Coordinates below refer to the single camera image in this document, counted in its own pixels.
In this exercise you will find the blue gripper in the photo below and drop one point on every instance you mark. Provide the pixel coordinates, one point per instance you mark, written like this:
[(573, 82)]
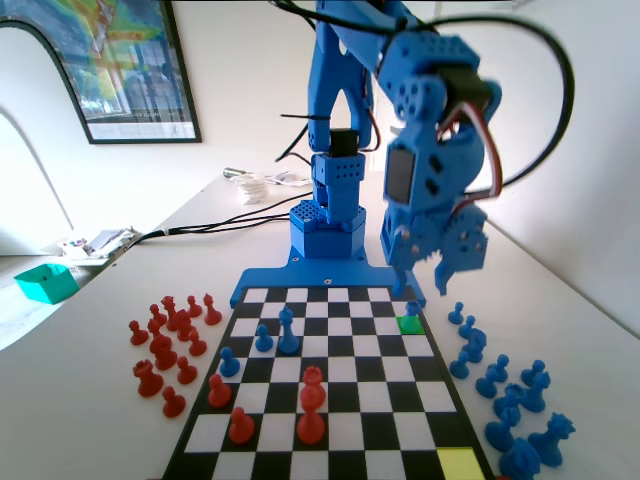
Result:
[(434, 241)]

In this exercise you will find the blue chess rook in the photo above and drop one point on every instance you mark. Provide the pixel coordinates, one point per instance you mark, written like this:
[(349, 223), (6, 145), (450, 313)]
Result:
[(412, 307), (522, 462)]

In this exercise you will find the blue chess pawn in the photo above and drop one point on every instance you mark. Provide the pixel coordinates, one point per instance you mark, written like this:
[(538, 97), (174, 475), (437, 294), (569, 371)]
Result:
[(228, 367), (466, 330), (454, 316), (459, 369), (262, 344), (486, 387), (531, 376), (501, 361)]

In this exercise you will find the black white chessboard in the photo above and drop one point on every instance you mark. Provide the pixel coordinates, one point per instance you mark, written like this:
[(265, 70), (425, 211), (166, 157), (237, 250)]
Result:
[(350, 350)]

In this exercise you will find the tall blue board piece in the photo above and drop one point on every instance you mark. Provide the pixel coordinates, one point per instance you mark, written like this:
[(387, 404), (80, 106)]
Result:
[(288, 340)]

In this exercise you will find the red tall piece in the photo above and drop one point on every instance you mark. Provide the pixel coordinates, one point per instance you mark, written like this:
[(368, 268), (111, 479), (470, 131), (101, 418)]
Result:
[(313, 376)]

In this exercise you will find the blue chess queen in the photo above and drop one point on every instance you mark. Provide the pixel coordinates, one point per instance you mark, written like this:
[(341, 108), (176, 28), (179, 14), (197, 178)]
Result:
[(550, 445)]

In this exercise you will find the red chess knight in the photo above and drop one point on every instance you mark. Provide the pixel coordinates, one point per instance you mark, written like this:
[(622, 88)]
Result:
[(163, 355), (183, 325)]

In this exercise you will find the printed magazine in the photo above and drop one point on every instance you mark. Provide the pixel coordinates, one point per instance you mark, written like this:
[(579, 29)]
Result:
[(287, 178)]

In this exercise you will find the white stacked items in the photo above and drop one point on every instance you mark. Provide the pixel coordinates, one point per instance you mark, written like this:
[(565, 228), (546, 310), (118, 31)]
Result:
[(252, 192)]

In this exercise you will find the small metal cylinder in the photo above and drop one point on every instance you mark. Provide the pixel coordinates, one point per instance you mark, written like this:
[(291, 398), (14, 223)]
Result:
[(231, 172)]

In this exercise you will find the red pawn bottom centre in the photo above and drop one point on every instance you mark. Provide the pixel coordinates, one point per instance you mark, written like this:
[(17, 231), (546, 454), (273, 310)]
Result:
[(310, 427)]

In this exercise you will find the pile of papers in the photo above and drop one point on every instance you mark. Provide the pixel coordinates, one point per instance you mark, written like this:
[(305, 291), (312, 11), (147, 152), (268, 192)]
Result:
[(100, 242)]

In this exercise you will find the black framed colourful poster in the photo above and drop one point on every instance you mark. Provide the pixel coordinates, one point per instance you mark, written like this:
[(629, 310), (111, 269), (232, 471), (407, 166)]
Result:
[(130, 60)]

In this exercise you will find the teal plastic box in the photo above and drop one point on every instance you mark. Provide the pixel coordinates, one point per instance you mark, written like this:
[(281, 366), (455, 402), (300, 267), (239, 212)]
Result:
[(45, 287)]

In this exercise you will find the blue arm base plate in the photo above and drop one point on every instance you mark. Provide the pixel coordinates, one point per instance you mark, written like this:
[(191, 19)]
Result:
[(300, 275)]

